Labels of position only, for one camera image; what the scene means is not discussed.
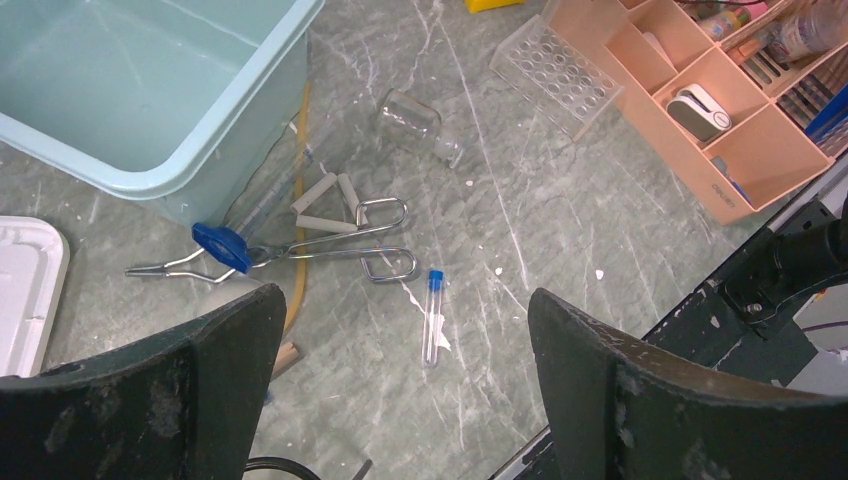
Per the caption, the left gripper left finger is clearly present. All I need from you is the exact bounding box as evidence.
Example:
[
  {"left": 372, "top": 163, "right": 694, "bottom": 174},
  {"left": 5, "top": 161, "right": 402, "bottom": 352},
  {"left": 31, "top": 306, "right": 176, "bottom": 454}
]
[{"left": 1, "top": 284, "right": 287, "bottom": 479}]

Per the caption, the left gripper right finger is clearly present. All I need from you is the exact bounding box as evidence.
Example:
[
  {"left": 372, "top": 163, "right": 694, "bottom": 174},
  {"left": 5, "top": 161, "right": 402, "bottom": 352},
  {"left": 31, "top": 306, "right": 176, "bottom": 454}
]
[{"left": 527, "top": 288, "right": 847, "bottom": 479}]

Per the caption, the yellow test tube rack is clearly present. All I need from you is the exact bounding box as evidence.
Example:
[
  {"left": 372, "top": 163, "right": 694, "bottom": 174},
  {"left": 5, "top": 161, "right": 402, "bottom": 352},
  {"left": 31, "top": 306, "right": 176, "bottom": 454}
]
[{"left": 465, "top": 0, "right": 524, "bottom": 14}]

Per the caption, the amber rubber tubing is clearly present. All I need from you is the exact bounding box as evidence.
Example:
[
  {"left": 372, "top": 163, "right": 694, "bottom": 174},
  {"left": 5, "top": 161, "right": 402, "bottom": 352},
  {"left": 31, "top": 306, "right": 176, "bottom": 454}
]
[{"left": 281, "top": 80, "right": 314, "bottom": 333}]

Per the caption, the graduated cylinder blue base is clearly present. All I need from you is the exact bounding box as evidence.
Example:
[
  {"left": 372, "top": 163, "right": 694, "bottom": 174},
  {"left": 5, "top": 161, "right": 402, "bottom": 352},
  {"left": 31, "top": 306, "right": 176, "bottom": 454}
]
[{"left": 191, "top": 114, "right": 327, "bottom": 284}]

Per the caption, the white plastic bin lid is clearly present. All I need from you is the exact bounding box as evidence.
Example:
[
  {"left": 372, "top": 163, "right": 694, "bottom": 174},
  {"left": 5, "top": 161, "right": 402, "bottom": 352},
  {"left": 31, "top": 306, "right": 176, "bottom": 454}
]
[{"left": 1, "top": 216, "right": 70, "bottom": 377}]

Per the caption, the white chalk stick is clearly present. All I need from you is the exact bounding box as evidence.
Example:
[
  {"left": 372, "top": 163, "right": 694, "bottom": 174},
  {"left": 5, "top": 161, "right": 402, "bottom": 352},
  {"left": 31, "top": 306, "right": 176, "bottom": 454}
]
[
  {"left": 290, "top": 172, "right": 337, "bottom": 215},
  {"left": 295, "top": 215, "right": 359, "bottom": 234},
  {"left": 337, "top": 173, "right": 368, "bottom": 226}
]

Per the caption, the mint green plastic bin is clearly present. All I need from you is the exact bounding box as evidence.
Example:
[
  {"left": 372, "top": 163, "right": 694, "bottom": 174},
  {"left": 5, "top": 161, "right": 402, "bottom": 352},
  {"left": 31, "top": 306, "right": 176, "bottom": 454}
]
[{"left": 1, "top": 1, "right": 322, "bottom": 226}]

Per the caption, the white stapler in organizer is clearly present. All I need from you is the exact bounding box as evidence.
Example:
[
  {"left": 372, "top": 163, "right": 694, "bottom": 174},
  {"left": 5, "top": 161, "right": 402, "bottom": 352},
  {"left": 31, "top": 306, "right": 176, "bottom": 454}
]
[{"left": 665, "top": 84, "right": 733, "bottom": 143}]

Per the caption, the clear acrylic tube rack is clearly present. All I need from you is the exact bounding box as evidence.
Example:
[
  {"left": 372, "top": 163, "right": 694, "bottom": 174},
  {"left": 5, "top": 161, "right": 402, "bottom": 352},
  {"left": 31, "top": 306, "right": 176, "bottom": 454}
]
[{"left": 489, "top": 14, "right": 623, "bottom": 141}]

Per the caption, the orange mesh file organizer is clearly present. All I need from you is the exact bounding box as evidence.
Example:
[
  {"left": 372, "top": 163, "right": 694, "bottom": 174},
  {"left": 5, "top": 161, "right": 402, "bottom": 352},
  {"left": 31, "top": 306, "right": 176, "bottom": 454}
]
[{"left": 542, "top": 1, "right": 847, "bottom": 224}]

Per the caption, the blue binder folder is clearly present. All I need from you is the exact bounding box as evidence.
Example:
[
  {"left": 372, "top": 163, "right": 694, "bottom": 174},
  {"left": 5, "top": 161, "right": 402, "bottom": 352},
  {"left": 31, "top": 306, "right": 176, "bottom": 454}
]
[{"left": 804, "top": 85, "right": 847, "bottom": 158}]

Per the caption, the clear glass jar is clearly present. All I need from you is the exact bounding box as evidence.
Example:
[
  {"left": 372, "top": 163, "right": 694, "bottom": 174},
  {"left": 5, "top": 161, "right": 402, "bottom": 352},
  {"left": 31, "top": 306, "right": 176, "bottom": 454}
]
[{"left": 373, "top": 88, "right": 465, "bottom": 169}]

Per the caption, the black wire ring stand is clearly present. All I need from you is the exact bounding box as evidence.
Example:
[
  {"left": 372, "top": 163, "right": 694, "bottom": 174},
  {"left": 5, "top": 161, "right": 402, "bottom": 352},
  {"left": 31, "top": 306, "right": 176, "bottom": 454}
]
[{"left": 244, "top": 456, "right": 320, "bottom": 480}]

